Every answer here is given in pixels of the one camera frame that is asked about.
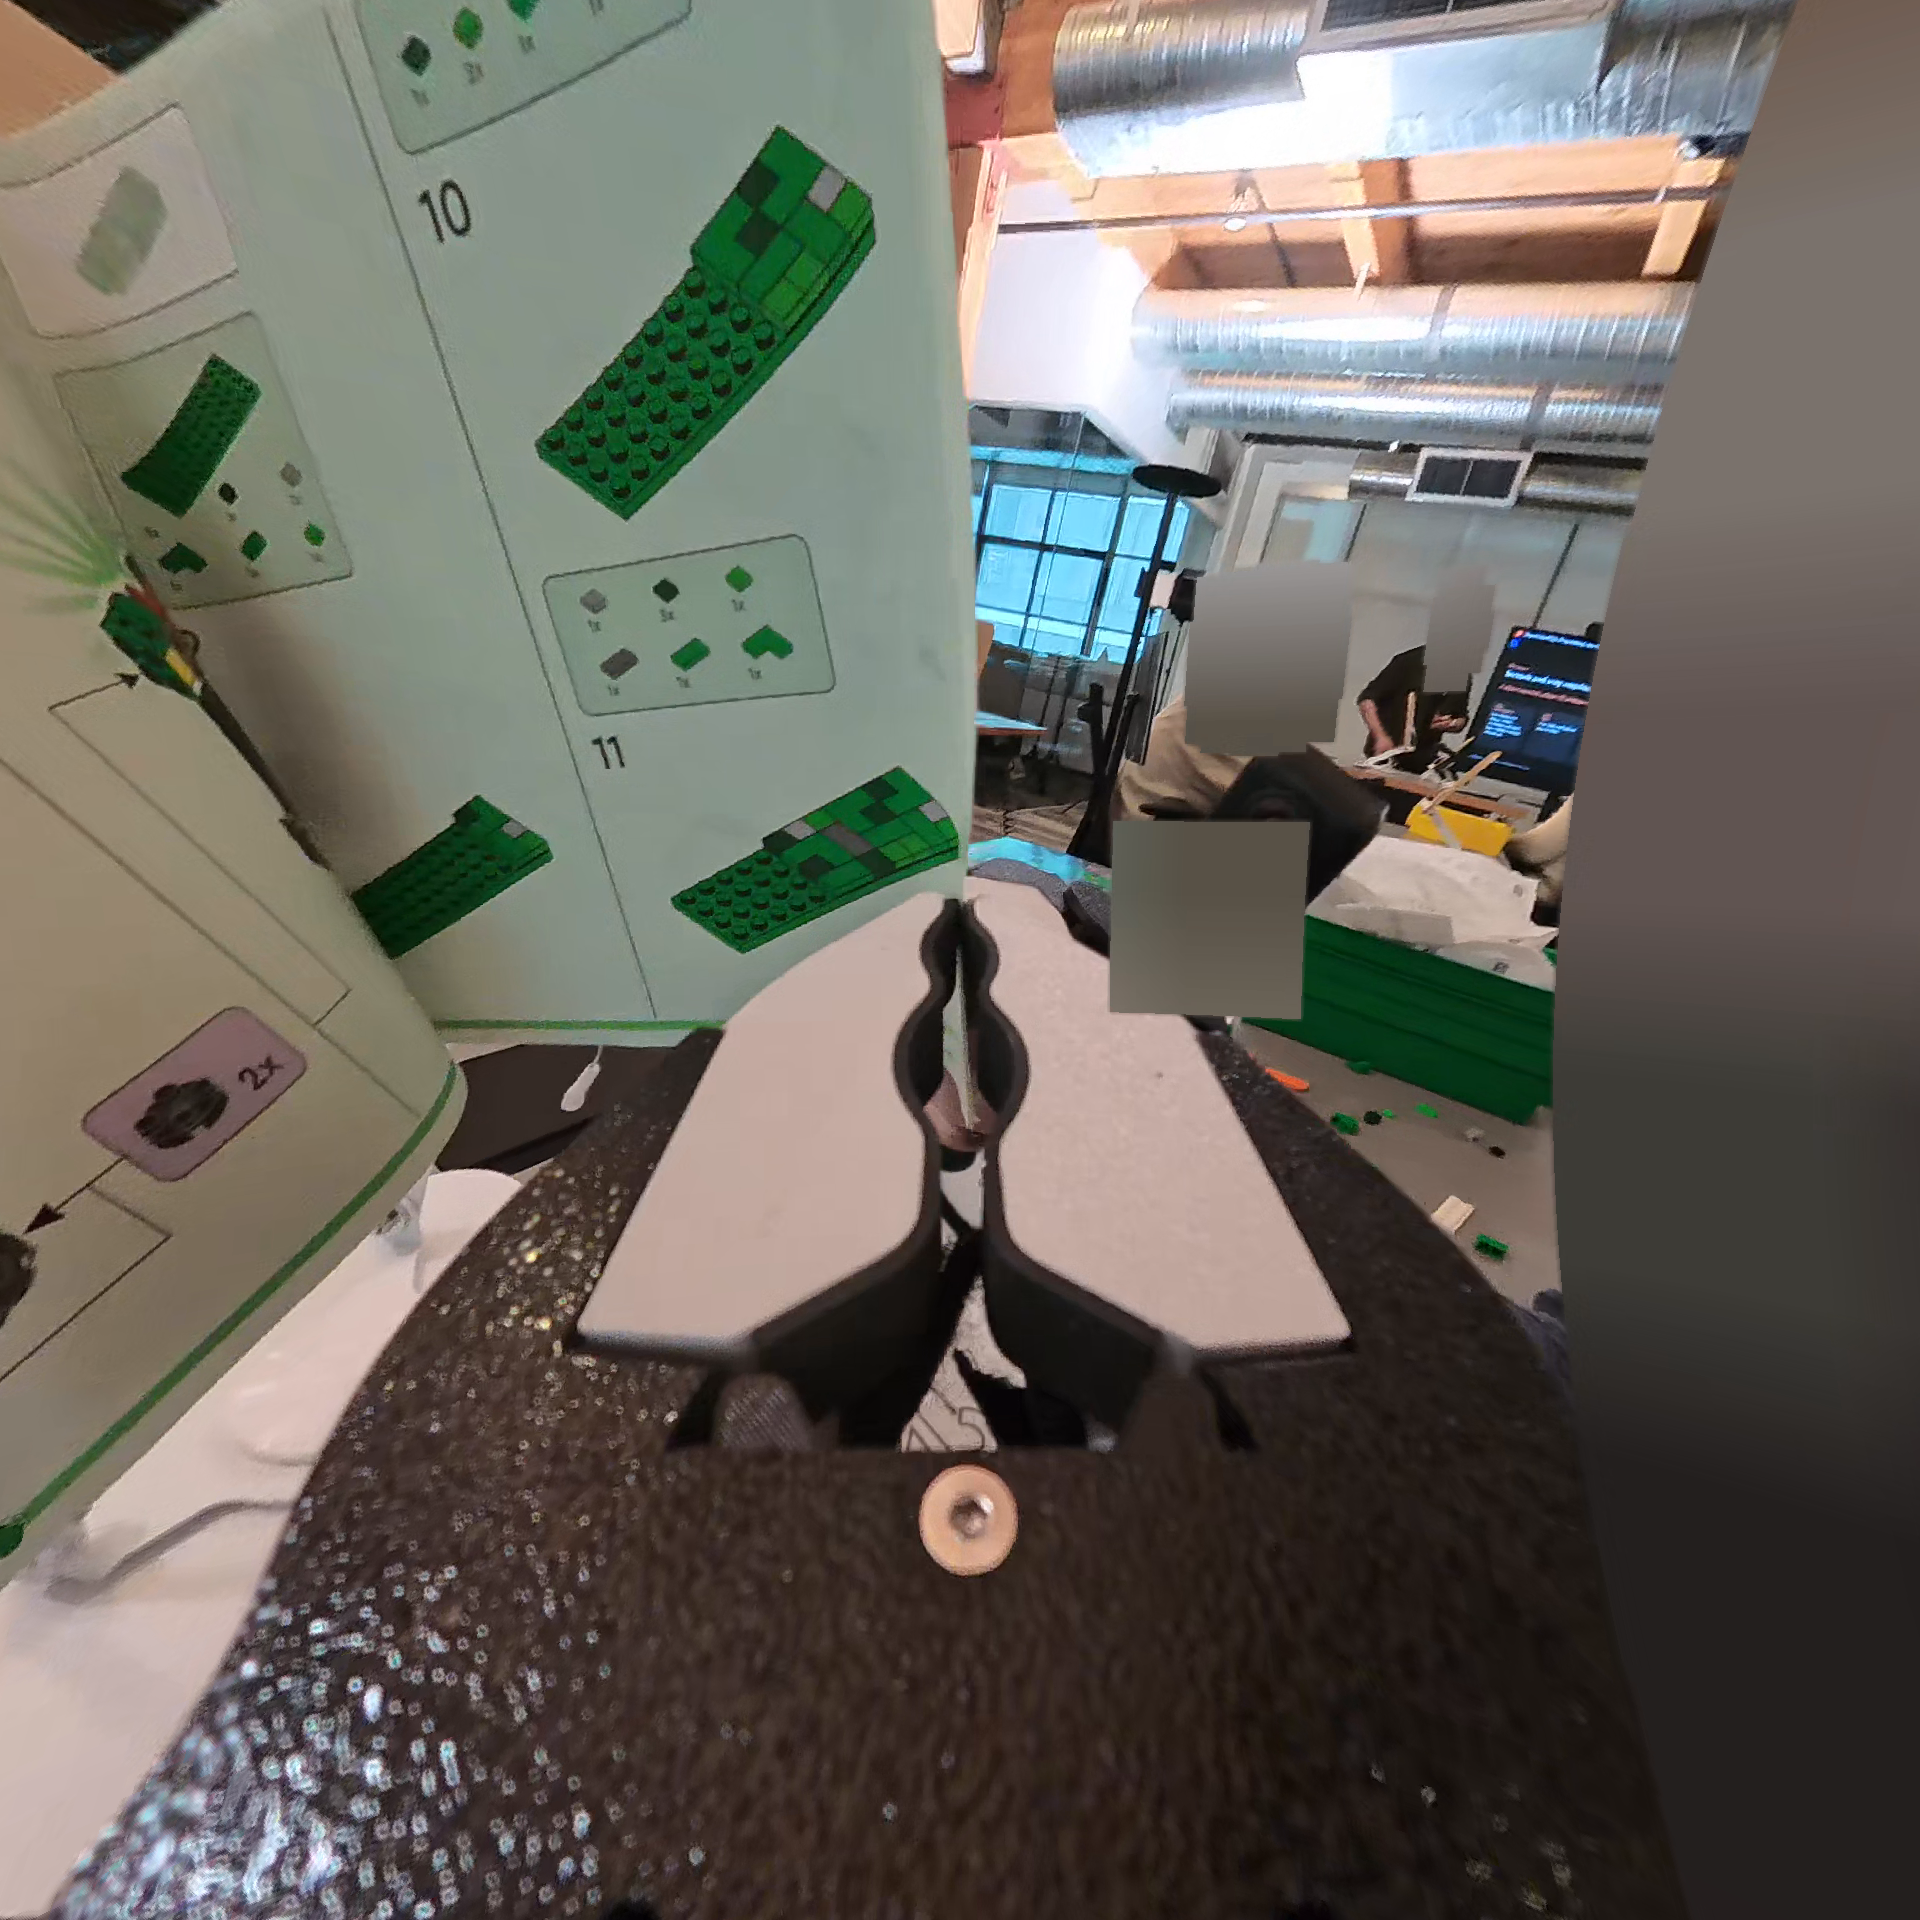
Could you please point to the white crumpled bags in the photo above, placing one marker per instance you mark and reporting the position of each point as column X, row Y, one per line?
column 1424, row 901

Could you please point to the computer monitor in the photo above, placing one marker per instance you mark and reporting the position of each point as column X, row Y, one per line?
column 1539, row 704

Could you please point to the silver ventilation duct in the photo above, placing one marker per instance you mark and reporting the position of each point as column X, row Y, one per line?
column 1171, row 59
column 1424, row 323

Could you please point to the green storage bin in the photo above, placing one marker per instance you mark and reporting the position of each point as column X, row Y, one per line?
column 1424, row 1020

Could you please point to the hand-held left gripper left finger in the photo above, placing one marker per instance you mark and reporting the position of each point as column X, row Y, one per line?
column 764, row 1170

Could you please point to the pile of green bricks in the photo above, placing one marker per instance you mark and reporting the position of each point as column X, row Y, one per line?
column 1411, row 1117

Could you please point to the wooden book stand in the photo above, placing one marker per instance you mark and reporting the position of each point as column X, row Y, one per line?
column 224, row 1424

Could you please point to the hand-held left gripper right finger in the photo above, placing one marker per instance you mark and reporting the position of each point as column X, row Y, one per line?
column 1154, row 1185

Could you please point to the yellow bin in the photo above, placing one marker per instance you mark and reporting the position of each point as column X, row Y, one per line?
column 1464, row 827

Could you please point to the brick instruction booklet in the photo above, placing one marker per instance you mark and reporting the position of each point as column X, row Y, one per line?
column 675, row 451

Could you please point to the black floor lamp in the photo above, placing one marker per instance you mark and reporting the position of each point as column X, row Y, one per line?
column 1162, row 598

